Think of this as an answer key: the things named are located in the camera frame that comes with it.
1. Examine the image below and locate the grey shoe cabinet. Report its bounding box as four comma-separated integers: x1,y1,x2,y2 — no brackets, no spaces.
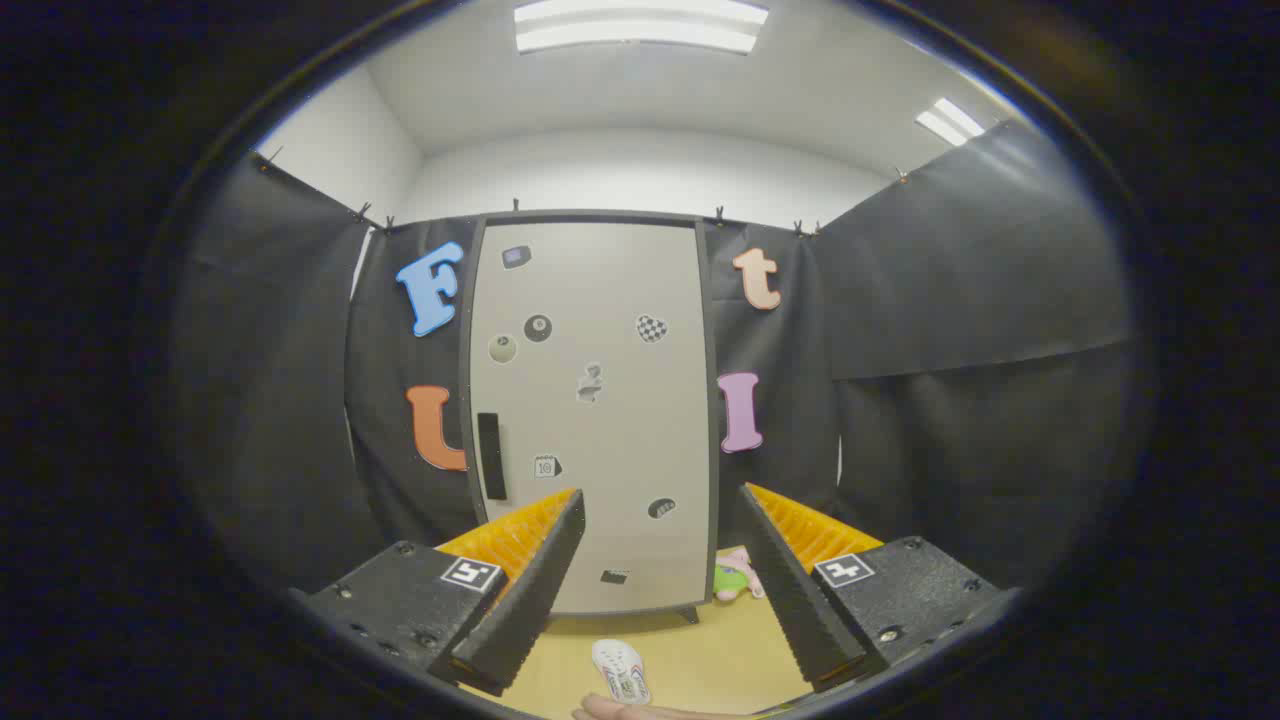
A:
460,210,721,624

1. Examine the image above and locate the white shoe with red-blue stripes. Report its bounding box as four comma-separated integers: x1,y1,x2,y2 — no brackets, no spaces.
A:
592,640,653,706

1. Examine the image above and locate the black door handle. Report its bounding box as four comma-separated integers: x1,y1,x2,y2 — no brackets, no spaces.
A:
477,412,508,501

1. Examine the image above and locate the black backdrop cloth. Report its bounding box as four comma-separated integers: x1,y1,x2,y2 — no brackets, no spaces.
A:
180,120,1136,601

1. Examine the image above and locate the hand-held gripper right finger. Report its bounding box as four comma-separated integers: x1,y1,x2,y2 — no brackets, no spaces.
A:
738,483,1021,693

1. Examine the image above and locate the pink and green plush toy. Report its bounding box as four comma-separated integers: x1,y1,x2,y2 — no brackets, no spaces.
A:
713,546,766,602

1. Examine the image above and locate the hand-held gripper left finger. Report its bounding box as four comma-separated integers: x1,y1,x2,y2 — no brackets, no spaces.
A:
290,488,586,698

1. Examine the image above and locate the long ceiling light panel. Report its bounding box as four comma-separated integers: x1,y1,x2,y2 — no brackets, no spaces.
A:
513,0,771,56

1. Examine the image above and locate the small ceiling light panel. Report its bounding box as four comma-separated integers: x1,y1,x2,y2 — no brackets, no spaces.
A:
915,97,986,148

